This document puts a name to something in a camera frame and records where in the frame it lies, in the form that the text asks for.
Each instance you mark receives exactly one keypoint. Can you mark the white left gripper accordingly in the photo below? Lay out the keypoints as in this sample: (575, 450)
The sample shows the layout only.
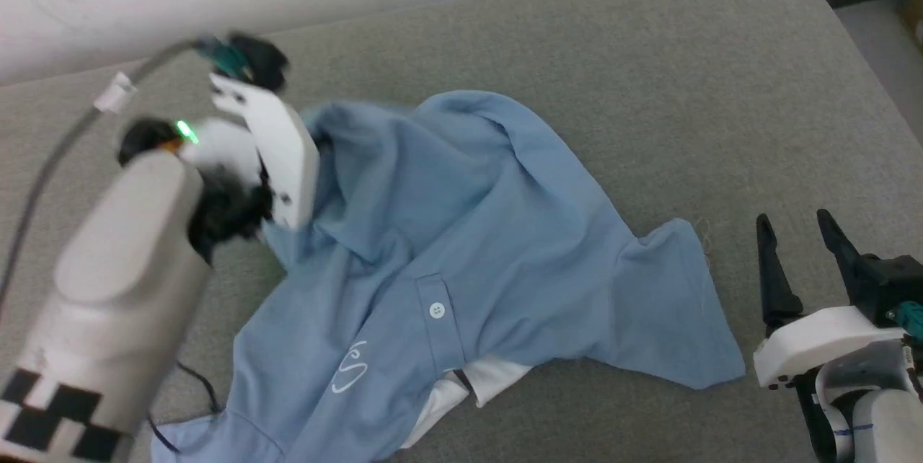
(277, 146)

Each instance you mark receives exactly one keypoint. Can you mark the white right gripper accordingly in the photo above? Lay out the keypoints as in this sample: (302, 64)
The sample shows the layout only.
(822, 340)

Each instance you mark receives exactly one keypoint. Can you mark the light blue polo shirt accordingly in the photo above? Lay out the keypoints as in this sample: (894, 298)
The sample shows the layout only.
(461, 247)

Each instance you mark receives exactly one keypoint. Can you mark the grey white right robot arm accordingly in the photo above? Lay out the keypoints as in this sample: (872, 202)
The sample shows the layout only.
(872, 412)

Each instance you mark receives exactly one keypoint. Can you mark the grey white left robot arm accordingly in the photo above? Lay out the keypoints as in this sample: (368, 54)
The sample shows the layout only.
(115, 290)

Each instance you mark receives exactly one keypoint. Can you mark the beige fabric sofa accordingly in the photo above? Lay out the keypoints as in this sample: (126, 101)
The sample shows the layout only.
(649, 88)

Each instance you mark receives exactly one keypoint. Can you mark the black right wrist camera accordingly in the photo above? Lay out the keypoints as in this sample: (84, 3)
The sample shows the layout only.
(890, 286)

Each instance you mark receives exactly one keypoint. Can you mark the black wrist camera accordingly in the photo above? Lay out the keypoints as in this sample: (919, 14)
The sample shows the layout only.
(890, 286)
(259, 59)

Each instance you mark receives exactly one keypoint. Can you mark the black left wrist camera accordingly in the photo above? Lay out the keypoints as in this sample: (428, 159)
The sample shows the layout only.
(259, 59)

